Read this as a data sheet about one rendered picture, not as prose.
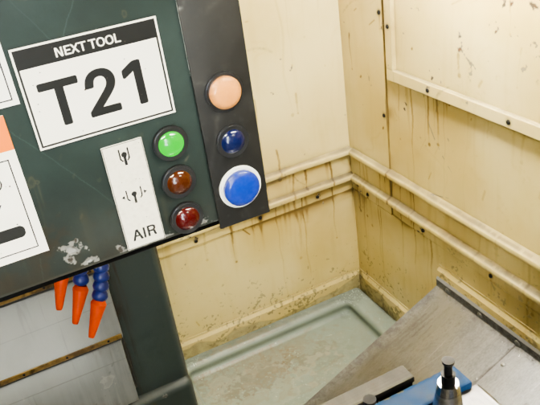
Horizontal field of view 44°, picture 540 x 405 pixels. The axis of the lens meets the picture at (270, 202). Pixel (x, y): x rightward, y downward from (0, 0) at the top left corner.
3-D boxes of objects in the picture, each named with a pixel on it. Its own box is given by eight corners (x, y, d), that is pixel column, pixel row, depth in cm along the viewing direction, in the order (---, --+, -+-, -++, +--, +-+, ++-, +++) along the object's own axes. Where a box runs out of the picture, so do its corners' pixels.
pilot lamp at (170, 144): (189, 153, 50) (183, 127, 49) (161, 162, 49) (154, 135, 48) (186, 151, 50) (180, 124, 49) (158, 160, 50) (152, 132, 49)
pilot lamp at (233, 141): (249, 151, 52) (245, 124, 51) (223, 159, 51) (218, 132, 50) (246, 149, 53) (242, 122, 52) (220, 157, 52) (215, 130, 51)
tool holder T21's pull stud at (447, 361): (447, 374, 81) (447, 353, 79) (458, 382, 80) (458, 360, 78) (437, 382, 80) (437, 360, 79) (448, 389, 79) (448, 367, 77)
